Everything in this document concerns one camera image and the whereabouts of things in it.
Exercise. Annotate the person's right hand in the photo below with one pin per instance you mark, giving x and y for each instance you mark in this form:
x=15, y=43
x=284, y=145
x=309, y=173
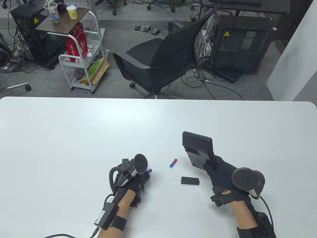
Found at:
x=220, y=173

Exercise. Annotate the person's left hand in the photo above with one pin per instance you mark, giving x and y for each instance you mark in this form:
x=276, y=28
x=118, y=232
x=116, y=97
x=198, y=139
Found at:
x=136, y=183

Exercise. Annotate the black battery cover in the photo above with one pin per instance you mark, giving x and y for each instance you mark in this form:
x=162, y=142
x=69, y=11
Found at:
x=190, y=181

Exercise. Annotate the black calculator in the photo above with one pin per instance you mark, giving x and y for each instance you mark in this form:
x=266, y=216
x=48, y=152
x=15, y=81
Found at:
x=198, y=146

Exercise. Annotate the person's right forearm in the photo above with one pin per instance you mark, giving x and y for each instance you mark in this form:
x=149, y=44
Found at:
x=242, y=213

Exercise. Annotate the black forearm box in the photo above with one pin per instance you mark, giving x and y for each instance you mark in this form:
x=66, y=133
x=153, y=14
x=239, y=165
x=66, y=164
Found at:
x=266, y=223

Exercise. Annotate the black and white hand controller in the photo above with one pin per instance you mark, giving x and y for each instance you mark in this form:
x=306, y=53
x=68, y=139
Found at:
x=140, y=163
x=244, y=177

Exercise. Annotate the black box with white label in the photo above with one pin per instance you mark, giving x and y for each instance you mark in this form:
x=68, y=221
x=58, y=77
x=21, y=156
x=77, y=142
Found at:
x=106, y=215

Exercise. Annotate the brown and green paper bag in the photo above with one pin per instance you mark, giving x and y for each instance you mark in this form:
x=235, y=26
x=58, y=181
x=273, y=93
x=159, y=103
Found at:
x=95, y=72

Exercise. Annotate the black office chair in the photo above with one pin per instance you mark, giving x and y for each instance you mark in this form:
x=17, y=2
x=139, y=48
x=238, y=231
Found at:
x=173, y=54

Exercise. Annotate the black computer case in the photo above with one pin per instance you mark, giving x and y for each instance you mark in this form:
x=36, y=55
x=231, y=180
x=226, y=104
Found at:
x=237, y=44
x=27, y=17

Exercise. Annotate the white power strip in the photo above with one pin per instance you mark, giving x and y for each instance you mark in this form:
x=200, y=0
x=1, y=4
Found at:
x=206, y=42

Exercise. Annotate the white partition panel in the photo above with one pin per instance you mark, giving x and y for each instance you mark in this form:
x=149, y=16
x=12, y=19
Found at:
x=294, y=62

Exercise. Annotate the red shopping bag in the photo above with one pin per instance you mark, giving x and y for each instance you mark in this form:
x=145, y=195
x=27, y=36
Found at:
x=75, y=47

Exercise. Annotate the grey foot pedal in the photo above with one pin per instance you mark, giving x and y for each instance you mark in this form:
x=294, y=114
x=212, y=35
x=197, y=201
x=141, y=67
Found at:
x=146, y=28
x=137, y=27
x=155, y=31

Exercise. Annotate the silver chair leg with caster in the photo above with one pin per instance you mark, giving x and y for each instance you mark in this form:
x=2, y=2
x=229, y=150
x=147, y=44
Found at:
x=14, y=86

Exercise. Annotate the black desk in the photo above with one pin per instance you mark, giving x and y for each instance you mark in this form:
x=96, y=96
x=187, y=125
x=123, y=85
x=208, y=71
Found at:
x=267, y=6

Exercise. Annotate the white cart with wooden top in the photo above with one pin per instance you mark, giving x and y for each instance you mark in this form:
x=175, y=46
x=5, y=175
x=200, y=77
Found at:
x=62, y=24

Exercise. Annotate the black chair base with casters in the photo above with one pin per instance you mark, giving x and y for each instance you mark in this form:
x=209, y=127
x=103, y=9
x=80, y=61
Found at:
x=171, y=5
x=112, y=6

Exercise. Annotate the yellow paper cup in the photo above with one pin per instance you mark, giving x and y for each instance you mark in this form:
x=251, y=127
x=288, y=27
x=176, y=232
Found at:
x=72, y=13

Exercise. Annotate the small blue box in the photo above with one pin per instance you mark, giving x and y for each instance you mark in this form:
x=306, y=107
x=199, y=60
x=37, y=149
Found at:
x=73, y=6

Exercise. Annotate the clear plastic cup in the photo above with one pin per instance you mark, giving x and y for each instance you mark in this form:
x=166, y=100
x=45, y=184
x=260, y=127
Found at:
x=52, y=13

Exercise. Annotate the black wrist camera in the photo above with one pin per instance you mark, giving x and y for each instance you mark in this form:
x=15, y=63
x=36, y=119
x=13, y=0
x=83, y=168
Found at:
x=219, y=200
x=136, y=199

